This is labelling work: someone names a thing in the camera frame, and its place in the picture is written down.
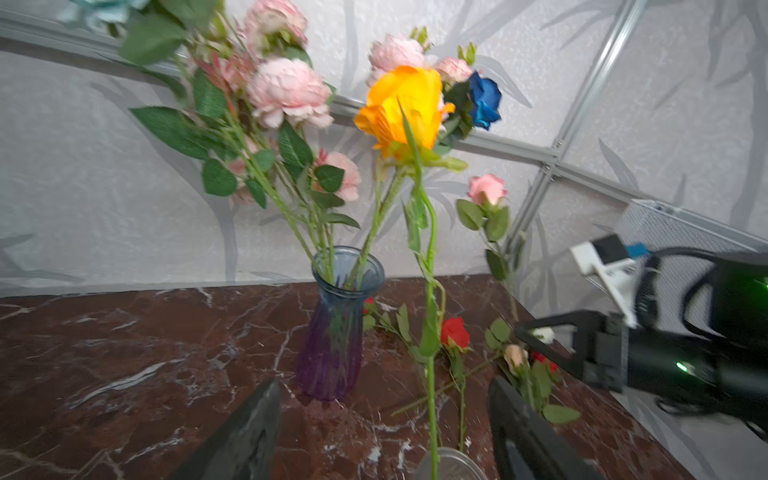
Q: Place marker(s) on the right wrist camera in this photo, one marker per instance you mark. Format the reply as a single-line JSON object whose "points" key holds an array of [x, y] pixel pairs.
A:
{"points": [[614, 267]]}

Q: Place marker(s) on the pink peony stem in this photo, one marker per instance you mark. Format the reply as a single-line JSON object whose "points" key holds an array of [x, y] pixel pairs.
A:
{"points": [[247, 126]]}

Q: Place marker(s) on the pale green hydrangea stem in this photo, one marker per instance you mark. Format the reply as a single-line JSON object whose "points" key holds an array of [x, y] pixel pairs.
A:
{"points": [[149, 30]]}

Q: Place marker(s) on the blue rose stem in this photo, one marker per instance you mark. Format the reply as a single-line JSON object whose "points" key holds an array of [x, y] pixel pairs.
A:
{"points": [[476, 103]]}

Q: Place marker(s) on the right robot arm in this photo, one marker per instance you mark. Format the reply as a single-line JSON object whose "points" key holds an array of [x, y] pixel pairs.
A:
{"points": [[718, 365]]}

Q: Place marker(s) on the clear frosted glass vase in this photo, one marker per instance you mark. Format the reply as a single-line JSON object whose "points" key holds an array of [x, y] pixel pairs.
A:
{"points": [[452, 465]]}

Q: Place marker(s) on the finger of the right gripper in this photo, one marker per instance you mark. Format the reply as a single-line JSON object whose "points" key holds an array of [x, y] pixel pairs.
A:
{"points": [[580, 360]]}

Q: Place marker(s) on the pink white carnation stem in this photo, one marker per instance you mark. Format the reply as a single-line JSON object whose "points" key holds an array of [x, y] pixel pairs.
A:
{"points": [[270, 26]]}

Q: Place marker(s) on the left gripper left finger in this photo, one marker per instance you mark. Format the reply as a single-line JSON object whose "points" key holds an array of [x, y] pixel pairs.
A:
{"points": [[243, 447]]}

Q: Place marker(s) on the white rosebud stem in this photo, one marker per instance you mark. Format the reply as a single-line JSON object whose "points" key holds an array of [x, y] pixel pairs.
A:
{"points": [[529, 372]]}

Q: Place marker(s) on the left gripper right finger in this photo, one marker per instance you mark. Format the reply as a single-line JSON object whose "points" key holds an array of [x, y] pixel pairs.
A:
{"points": [[525, 445]]}

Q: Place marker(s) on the orange rose stem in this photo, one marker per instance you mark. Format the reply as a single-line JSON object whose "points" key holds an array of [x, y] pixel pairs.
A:
{"points": [[404, 112]]}

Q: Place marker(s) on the small pink rose stem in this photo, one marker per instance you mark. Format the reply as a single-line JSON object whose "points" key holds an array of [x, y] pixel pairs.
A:
{"points": [[487, 212]]}

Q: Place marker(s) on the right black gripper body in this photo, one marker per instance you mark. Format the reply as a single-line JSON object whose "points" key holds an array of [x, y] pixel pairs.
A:
{"points": [[604, 350]]}

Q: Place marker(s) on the purple blue glass vase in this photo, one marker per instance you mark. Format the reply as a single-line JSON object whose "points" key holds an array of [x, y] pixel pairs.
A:
{"points": [[330, 360]]}

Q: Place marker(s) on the pink lisianthus flower stem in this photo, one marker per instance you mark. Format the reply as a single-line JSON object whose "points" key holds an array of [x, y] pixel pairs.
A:
{"points": [[413, 51]]}

